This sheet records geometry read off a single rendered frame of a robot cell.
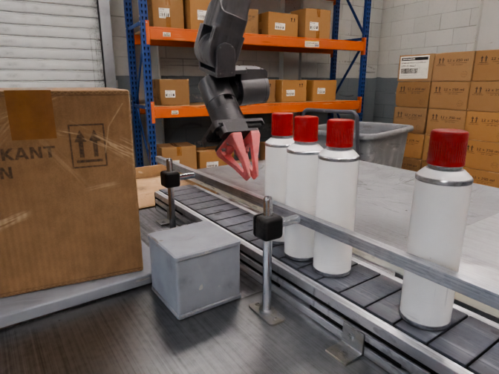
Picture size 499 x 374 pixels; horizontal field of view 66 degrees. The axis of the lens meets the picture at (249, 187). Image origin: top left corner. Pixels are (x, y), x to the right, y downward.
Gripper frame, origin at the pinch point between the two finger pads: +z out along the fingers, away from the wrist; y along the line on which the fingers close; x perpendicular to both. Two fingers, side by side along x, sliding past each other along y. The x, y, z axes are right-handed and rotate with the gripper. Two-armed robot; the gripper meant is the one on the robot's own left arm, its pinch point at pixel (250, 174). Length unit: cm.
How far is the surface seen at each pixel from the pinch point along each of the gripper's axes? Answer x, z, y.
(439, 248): -26.2, 22.2, -1.9
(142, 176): 59, -31, 4
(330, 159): -19.2, 8.1, -2.3
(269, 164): -7.4, 2.1, -1.4
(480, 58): 62, -100, 316
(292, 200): -10.0, 9.3, -2.5
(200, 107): 230, -180, 146
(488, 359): -24.6, 33.0, -1.0
